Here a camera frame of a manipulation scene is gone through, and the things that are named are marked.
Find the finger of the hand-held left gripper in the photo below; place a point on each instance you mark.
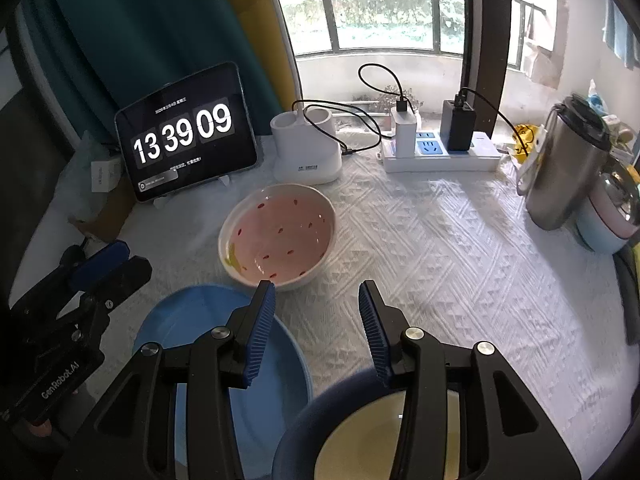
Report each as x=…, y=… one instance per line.
x=100, y=265
x=125, y=280

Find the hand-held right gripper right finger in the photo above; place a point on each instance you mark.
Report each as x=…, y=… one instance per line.
x=374, y=330

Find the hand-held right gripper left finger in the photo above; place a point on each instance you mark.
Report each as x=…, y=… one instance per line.
x=260, y=330

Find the blue plate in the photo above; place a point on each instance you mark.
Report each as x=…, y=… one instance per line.
x=190, y=315

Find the cream bowl with dark outside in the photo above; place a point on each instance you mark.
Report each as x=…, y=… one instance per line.
x=350, y=440

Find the cardboard box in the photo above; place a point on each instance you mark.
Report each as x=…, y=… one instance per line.
x=110, y=210

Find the small white box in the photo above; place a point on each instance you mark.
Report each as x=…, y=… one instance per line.
x=105, y=175

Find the pink bowl with red spots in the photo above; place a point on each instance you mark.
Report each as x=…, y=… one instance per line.
x=280, y=230

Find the white textured tablecloth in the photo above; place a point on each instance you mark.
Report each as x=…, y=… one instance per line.
x=450, y=260

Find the clear plastic bag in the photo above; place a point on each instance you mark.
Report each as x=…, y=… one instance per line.
x=80, y=160

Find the clear tablet stand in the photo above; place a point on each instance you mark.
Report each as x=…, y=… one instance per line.
x=225, y=178

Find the tablet with clock display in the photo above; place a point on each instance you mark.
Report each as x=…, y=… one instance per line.
x=185, y=130

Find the white charger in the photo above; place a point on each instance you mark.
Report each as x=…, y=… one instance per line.
x=405, y=130

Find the white power strip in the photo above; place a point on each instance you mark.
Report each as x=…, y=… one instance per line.
x=475, y=152

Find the black charger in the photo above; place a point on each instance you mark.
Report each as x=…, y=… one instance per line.
x=457, y=125

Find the steel kettle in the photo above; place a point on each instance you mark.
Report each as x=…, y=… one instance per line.
x=560, y=180

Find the teal curtain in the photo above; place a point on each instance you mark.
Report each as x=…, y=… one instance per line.
x=125, y=25

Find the small yellow object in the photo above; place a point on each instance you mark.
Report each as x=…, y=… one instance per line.
x=522, y=135

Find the pastel steel food container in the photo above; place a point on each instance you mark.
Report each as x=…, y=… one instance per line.
x=600, y=230

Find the yellow curtain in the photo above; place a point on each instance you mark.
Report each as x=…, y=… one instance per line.
x=260, y=50

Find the hanging towels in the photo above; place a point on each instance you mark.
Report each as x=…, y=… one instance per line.
x=625, y=35

